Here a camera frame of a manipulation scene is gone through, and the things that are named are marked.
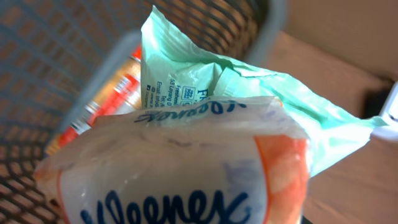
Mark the teal wet wipes packet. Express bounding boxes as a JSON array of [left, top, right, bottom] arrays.
[[141, 9, 385, 175]]

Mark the orange Kleenex tissue pack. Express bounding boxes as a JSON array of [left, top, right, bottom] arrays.
[[34, 97, 310, 223]]

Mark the orange spaghetti pasta packet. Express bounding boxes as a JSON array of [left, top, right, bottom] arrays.
[[45, 46, 142, 155]]

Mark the white barcode scanner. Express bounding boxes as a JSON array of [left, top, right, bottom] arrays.
[[373, 82, 397, 142]]

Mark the grey plastic mesh basket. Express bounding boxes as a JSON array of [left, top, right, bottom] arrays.
[[1, 0, 287, 223]]

